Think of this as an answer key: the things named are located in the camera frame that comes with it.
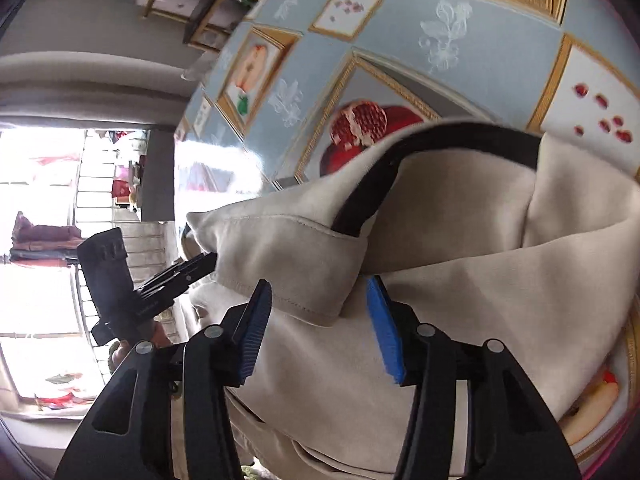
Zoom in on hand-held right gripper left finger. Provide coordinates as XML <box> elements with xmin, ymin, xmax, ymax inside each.
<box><xmin>54</xmin><ymin>279</ymin><xmax>273</xmax><ymax>480</ymax></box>

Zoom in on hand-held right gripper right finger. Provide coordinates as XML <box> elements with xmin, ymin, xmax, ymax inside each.
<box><xmin>366</xmin><ymin>276</ymin><xmax>583</xmax><ymax>480</ymax></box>

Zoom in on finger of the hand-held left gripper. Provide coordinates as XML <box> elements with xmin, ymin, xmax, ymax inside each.
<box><xmin>135</xmin><ymin>252</ymin><xmax>218</xmax><ymax>294</ymax></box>
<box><xmin>144</xmin><ymin>261</ymin><xmax>218</xmax><ymax>306</ymax></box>

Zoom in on beige zip jacket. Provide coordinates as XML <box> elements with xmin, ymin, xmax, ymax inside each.
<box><xmin>172</xmin><ymin>119</ymin><xmax>640</xmax><ymax>480</ymax></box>

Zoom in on reddish hanging clothes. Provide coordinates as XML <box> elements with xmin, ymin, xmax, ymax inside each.
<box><xmin>10</xmin><ymin>210</ymin><xmax>84</xmax><ymax>267</ymax></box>

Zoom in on person's left hand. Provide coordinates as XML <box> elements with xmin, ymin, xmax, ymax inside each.
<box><xmin>109</xmin><ymin>320</ymin><xmax>174</xmax><ymax>367</ymax></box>

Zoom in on metal window railing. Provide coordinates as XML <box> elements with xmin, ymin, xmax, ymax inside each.
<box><xmin>0</xmin><ymin>130</ymin><xmax>172</xmax><ymax>411</ymax></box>

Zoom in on grey curtain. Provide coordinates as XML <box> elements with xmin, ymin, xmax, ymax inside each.
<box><xmin>0</xmin><ymin>50</ymin><xmax>202</xmax><ymax>127</ymax></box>

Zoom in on wooden shelf rack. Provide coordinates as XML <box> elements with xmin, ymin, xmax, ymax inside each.
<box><xmin>142</xmin><ymin>0</ymin><xmax>267</xmax><ymax>56</ymax></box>

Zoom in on white cylindrical tank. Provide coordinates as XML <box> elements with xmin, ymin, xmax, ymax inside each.
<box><xmin>140</xmin><ymin>0</ymin><xmax>202</xmax><ymax>16</ymax></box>

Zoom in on fruit print tablecloth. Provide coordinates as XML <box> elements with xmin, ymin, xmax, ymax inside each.
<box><xmin>172</xmin><ymin>0</ymin><xmax>640</xmax><ymax>466</ymax></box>

